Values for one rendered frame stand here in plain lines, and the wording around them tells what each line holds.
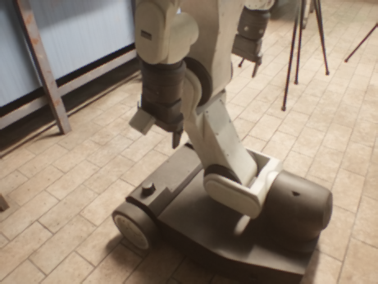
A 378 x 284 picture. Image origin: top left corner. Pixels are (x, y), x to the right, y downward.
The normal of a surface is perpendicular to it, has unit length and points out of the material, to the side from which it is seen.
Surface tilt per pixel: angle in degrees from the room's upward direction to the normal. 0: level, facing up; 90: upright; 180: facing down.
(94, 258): 0
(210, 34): 90
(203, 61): 90
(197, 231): 0
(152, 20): 90
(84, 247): 0
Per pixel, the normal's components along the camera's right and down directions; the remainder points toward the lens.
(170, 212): -0.04, -0.77
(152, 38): -0.57, 0.53
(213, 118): 0.69, -0.09
